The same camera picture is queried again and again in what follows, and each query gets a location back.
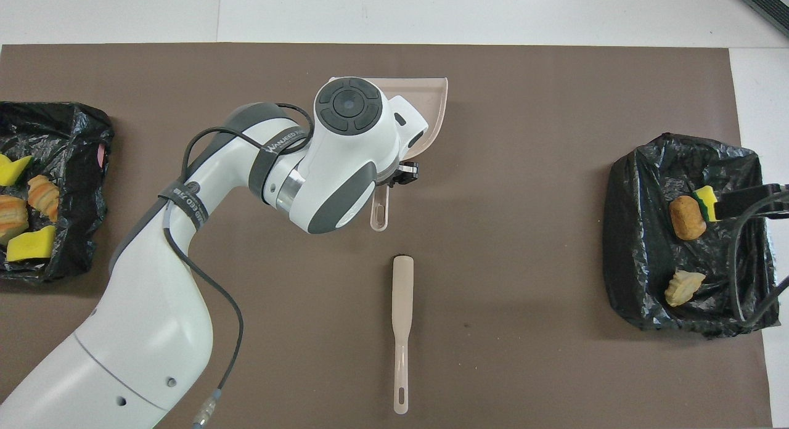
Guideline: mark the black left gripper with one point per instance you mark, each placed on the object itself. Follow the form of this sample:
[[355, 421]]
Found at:
[[389, 177]]

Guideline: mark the beige plastic dustpan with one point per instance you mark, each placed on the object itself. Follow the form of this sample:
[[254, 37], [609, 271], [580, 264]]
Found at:
[[434, 108]]

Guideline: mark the beige hand brush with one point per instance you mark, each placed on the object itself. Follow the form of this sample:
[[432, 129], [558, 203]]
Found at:
[[403, 293]]

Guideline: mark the green yellow sponge scrap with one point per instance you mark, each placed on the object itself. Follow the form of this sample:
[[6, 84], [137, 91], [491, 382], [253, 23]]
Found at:
[[709, 201]]

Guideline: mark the beige foam chunk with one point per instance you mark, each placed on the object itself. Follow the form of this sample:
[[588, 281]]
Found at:
[[44, 196], [11, 216]]

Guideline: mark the yellow notched sponge piece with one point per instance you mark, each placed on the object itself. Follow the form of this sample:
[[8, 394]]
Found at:
[[31, 245]]

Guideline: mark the yellow green sponge wedge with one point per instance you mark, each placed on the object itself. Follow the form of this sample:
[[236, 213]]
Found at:
[[11, 170]]

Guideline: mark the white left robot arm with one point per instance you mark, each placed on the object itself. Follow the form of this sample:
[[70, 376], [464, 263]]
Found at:
[[339, 164]]

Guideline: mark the black bin bag pink mark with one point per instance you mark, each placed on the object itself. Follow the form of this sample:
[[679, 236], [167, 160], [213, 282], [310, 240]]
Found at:
[[74, 139]]

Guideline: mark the brown table mat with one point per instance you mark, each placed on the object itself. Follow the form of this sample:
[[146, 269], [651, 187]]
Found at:
[[555, 96]]

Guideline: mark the grey ribbed vent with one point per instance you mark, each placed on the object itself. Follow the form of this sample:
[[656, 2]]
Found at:
[[767, 0]]

